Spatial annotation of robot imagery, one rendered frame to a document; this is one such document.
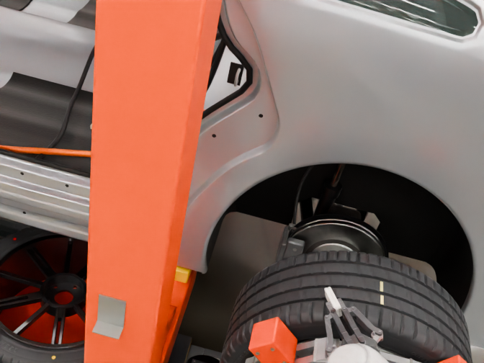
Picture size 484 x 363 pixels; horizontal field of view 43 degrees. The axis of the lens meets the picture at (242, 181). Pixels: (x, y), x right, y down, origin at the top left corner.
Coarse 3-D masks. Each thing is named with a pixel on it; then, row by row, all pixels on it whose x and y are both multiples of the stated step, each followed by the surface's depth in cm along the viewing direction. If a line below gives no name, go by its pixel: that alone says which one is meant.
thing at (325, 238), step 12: (300, 228) 194; (312, 228) 190; (324, 228) 189; (336, 228) 188; (348, 228) 188; (360, 228) 189; (312, 240) 193; (324, 240) 192; (336, 240) 191; (348, 240) 190; (360, 240) 190; (372, 240) 189; (372, 252) 192; (384, 252) 193
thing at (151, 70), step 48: (144, 0) 87; (192, 0) 86; (96, 48) 93; (144, 48) 92; (192, 48) 90; (96, 96) 99; (144, 96) 97; (192, 96) 97; (96, 144) 105; (144, 144) 103; (192, 144) 113; (96, 192) 112; (144, 192) 109; (96, 240) 119; (144, 240) 117; (96, 288) 128; (144, 288) 125; (96, 336) 139; (144, 336) 135
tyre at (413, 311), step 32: (320, 256) 156; (352, 256) 154; (384, 256) 155; (256, 288) 160; (288, 288) 151; (320, 288) 148; (352, 288) 146; (384, 288) 146; (416, 288) 150; (256, 320) 149; (288, 320) 144; (320, 320) 140; (384, 320) 138; (416, 320) 143; (448, 320) 150; (224, 352) 157; (416, 352) 140; (448, 352) 141
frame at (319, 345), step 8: (304, 344) 142; (312, 344) 140; (320, 344) 139; (336, 344) 138; (296, 352) 142; (304, 352) 142; (312, 352) 142; (320, 352) 137; (384, 352) 139; (248, 360) 149; (256, 360) 147; (296, 360) 139; (304, 360) 138; (312, 360) 137; (320, 360) 136; (392, 360) 138; (400, 360) 138; (408, 360) 139
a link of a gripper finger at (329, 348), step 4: (324, 316) 136; (328, 316) 136; (328, 320) 135; (328, 324) 134; (328, 328) 133; (328, 332) 132; (328, 336) 131; (332, 336) 131; (328, 340) 131; (332, 340) 130; (328, 344) 130; (332, 344) 130; (328, 348) 129; (332, 348) 129; (328, 352) 129
